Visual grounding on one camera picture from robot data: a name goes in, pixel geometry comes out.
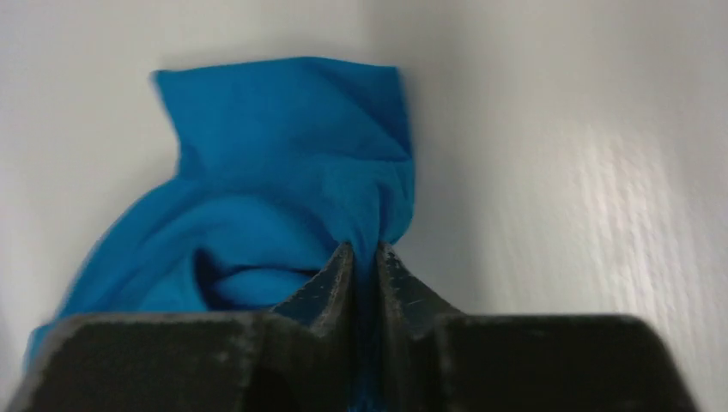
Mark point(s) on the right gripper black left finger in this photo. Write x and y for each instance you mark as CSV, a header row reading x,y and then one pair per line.
x,y
296,356

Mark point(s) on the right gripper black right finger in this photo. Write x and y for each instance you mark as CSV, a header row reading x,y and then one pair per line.
x,y
437,358

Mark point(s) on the bright blue t-shirt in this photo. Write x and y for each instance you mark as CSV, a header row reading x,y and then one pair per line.
x,y
280,162

